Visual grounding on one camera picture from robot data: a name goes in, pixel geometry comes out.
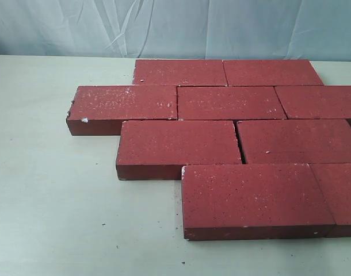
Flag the red brick top back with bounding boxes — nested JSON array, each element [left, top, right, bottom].
[[66, 85, 177, 136]]

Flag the red brick bottom back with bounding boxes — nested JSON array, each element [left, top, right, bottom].
[[132, 59, 227, 86]]

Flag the red brick middle row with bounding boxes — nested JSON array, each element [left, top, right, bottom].
[[236, 119, 351, 164]]

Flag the red brick row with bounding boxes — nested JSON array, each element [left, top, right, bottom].
[[236, 119, 351, 164], [274, 86, 351, 126]]

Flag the red brick right row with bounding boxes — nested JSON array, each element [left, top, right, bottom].
[[274, 86, 351, 126]]

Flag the white fabric backdrop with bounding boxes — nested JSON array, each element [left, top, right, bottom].
[[0, 1, 351, 61]]

